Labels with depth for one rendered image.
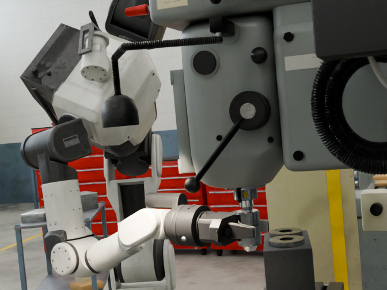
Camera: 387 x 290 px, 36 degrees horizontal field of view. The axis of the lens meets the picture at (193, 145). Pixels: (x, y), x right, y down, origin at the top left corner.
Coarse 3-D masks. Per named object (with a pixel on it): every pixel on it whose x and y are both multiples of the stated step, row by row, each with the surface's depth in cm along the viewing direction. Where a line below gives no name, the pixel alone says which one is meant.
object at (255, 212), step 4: (236, 212) 120; (240, 212) 119; (244, 212) 119; (248, 212) 118; (252, 212) 119; (256, 212) 119; (236, 216) 120; (240, 216) 119; (244, 216) 118; (248, 216) 118; (252, 216) 118
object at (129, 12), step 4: (144, 4) 134; (128, 8) 135; (132, 8) 135; (136, 8) 134; (140, 8) 134; (144, 8) 133; (148, 8) 134; (128, 12) 135; (132, 12) 135; (136, 12) 134; (140, 12) 134; (144, 12) 134; (148, 12) 134; (128, 16) 136
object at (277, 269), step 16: (272, 240) 154; (288, 240) 156; (304, 240) 153; (272, 256) 149; (288, 256) 148; (304, 256) 148; (272, 272) 149; (288, 272) 149; (304, 272) 148; (272, 288) 149; (288, 288) 149; (304, 288) 148
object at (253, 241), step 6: (258, 216) 119; (240, 222) 119; (246, 222) 118; (252, 222) 118; (258, 222) 119; (258, 228) 119; (258, 234) 119; (240, 240) 120; (246, 240) 119; (252, 240) 119; (258, 240) 119; (246, 246) 119
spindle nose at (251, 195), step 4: (256, 188) 120; (236, 192) 119; (248, 192) 118; (252, 192) 118; (256, 192) 119; (236, 196) 119; (248, 196) 118; (252, 196) 118; (256, 196) 119; (244, 200) 118
